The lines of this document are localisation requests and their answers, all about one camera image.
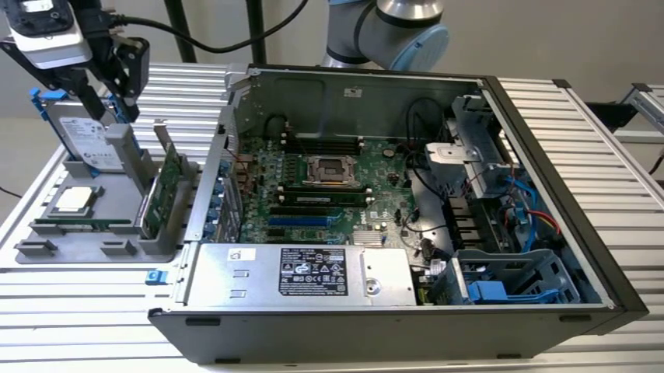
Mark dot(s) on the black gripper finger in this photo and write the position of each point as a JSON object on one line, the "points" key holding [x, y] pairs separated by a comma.
{"points": [[130, 70], [92, 97]]}

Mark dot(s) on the green graphics card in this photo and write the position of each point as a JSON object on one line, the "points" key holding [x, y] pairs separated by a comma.
{"points": [[166, 194]]}

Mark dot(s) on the hard disk in blue carrier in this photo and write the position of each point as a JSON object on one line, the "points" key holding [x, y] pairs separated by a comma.
{"points": [[78, 136]]}

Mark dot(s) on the silver CPU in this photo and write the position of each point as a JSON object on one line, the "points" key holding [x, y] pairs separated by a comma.
{"points": [[76, 200]]}

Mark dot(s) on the grey parts rack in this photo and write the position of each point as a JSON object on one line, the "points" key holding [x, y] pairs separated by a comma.
{"points": [[114, 217]]}

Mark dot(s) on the green RAM stick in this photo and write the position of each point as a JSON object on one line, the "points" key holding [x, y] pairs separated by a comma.
{"points": [[321, 199], [104, 223]]}

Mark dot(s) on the CPU socket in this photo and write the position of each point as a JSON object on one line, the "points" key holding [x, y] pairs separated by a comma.
{"points": [[331, 169]]}

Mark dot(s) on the small blue clip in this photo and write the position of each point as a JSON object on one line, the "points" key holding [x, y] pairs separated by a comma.
{"points": [[154, 277]]}

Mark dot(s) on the black expansion slot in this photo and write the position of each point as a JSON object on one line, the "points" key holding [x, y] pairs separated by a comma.
{"points": [[299, 210]]}

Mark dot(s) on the blue expansion slot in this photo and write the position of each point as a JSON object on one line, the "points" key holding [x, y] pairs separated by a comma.
{"points": [[301, 220]]}

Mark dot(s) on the coin battery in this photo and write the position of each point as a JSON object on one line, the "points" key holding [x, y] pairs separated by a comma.
{"points": [[390, 151]]}

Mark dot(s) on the silver power supply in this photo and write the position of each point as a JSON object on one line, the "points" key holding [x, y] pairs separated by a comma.
{"points": [[249, 279]]}

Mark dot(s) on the green motherboard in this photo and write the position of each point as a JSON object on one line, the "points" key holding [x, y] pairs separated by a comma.
{"points": [[384, 194]]}

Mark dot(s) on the silver chipset heatsink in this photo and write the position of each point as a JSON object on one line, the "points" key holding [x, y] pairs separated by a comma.
{"points": [[368, 238]]}

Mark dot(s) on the metal disk bay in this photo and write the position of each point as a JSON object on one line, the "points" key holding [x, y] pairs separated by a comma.
{"points": [[483, 128]]}

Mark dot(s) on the open black PC case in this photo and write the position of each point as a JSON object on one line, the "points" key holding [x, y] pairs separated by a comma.
{"points": [[364, 334]]}

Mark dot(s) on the blue plastic latch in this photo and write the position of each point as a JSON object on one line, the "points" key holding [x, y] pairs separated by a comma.
{"points": [[488, 291]]}

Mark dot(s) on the grey disk bay cage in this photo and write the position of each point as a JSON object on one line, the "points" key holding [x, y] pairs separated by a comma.
{"points": [[519, 260]]}

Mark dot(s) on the black box between tables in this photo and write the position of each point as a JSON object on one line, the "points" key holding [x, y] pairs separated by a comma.
{"points": [[613, 114]]}

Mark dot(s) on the neighbouring slatted metal table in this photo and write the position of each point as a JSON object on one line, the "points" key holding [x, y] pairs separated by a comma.
{"points": [[643, 97]]}

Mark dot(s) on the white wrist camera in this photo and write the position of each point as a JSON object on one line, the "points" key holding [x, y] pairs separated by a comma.
{"points": [[53, 50]]}

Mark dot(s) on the silver metal bracket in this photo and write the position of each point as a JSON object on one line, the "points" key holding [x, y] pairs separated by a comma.
{"points": [[452, 153]]}

